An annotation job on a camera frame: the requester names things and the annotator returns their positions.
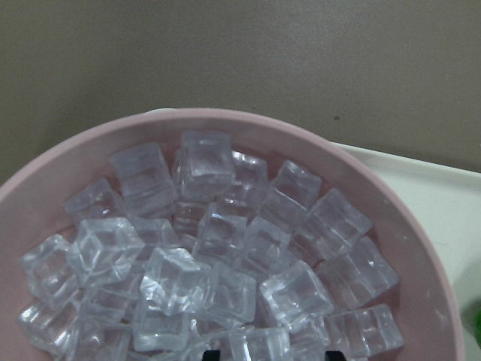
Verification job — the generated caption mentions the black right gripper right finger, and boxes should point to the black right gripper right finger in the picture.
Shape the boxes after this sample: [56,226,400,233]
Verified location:
[325,350,345,361]

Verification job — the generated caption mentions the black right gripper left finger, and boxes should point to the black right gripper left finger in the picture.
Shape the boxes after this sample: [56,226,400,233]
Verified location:
[201,350,221,361]

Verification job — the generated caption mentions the pile of ice cubes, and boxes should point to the pile of ice cubes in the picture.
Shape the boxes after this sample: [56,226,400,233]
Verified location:
[18,130,404,360]

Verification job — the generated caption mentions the pink bowl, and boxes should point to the pink bowl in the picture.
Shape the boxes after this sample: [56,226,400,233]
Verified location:
[1,108,465,360]

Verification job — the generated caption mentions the green lime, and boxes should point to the green lime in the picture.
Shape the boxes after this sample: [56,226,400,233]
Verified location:
[461,297,480,334]

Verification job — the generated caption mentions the cream plastic tray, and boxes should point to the cream plastic tray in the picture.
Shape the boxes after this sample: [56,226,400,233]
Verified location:
[150,108,481,302]

